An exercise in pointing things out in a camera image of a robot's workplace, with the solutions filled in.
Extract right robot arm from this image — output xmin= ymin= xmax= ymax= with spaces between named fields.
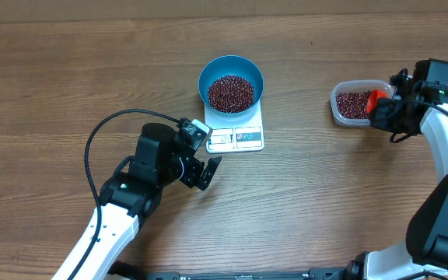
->
xmin=336 ymin=58 xmax=448 ymax=279

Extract clear plastic container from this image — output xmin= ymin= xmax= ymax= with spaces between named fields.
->
xmin=330 ymin=79 xmax=394 ymax=128

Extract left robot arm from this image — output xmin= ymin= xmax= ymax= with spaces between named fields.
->
xmin=55 ymin=119 xmax=221 ymax=279

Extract red beans in bowl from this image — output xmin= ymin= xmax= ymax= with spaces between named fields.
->
xmin=208 ymin=75 xmax=254 ymax=114

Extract white digital kitchen scale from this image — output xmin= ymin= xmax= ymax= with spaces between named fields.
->
xmin=205 ymin=102 xmax=265 ymax=154

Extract blue bowl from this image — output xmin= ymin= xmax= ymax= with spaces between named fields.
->
xmin=198 ymin=55 xmax=264 ymax=111

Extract red beans in container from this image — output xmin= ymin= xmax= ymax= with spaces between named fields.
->
xmin=335 ymin=91 xmax=371 ymax=119

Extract red scoop with blue handle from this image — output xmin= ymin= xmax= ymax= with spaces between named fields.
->
xmin=366 ymin=89 xmax=387 ymax=114

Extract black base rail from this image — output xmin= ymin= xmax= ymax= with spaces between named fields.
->
xmin=105 ymin=261 xmax=345 ymax=280

